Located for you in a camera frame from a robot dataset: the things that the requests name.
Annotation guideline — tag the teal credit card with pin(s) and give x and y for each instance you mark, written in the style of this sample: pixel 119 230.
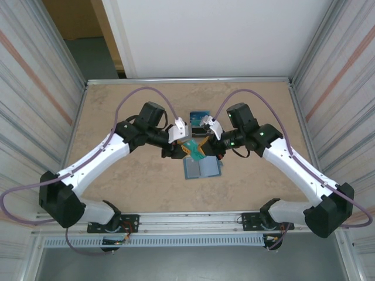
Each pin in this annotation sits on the teal credit card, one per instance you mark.
pixel 192 147
pixel 196 123

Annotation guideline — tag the blue card holder wallet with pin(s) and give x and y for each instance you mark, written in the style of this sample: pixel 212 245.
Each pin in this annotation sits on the blue card holder wallet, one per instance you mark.
pixel 209 169

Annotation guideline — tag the dark blue credit card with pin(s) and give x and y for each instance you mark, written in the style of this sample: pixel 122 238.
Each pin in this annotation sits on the dark blue credit card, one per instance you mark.
pixel 197 117

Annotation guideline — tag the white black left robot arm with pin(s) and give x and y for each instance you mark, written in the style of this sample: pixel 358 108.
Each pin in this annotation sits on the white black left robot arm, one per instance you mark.
pixel 96 158

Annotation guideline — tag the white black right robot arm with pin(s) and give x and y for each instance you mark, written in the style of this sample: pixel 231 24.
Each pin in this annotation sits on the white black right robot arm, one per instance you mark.
pixel 293 167

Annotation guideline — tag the clear acrylic card stand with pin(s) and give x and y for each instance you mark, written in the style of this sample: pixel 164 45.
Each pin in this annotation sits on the clear acrylic card stand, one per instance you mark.
pixel 199 135

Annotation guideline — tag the clear box of cards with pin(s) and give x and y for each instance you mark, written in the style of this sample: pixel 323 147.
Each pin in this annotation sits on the clear box of cards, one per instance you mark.
pixel 199 112

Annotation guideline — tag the ribbed translucent side panel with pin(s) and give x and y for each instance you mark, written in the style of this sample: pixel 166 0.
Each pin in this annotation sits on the ribbed translucent side panel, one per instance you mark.
pixel 29 102
pixel 345 102

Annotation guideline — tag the small circuit board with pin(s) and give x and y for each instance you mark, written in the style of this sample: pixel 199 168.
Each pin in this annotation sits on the small circuit board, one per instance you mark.
pixel 115 241

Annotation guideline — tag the aluminium frame side bar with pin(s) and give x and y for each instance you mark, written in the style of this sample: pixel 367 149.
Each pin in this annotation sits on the aluminium frame side bar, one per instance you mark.
pixel 78 117
pixel 301 117

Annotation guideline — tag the aluminium frame cross bar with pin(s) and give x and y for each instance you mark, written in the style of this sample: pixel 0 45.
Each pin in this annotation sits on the aluminium frame cross bar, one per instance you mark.
pixel 190 80

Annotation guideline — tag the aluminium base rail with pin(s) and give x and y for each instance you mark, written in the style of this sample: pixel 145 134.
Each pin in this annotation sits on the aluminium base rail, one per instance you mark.
pixel 190 222

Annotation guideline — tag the aluminium corner post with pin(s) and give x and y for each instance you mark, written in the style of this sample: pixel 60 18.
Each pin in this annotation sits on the aluminium corner post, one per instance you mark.
pixel 313 49
pixel 69 49

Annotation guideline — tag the white door frame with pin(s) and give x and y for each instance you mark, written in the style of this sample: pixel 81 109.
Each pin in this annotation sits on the white door frame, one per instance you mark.
pixel 117 29

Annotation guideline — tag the brown wooden wall panel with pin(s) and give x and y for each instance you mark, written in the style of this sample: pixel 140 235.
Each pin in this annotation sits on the brown wooden wall panel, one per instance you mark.
pixel 73 17

